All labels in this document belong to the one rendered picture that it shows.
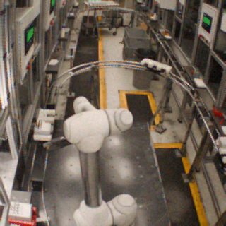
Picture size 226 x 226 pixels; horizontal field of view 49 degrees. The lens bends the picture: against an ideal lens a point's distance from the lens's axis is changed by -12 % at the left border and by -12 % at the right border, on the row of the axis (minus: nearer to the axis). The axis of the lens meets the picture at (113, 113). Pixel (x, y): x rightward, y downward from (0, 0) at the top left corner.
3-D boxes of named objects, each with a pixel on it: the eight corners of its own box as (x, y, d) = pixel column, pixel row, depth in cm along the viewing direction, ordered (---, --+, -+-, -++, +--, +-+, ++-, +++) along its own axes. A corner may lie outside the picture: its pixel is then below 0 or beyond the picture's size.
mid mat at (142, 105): (164, 131, 367) (164, 130, 366) (123, 130, 362) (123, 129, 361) (152, 92, 448) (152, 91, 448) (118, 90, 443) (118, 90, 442)
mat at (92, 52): (108, 128, 363) (108, 127, 362) (63, 126, 358) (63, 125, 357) (101, 15, 840) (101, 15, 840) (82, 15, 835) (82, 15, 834)
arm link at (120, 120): (121, 108, 145) (96, 112, 141) (135, 101, 129) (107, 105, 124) (126, 133, 144) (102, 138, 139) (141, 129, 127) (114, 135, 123)
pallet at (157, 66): (139, 68, 335) (140, 61, 329) (143, 64, 346) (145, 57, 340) (167, 77, 322) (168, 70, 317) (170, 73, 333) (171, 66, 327)
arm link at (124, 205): (138, 222, 162) (144, 205, 150) (112, 230, 156) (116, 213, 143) (128, 205, 174) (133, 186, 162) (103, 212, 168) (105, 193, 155)
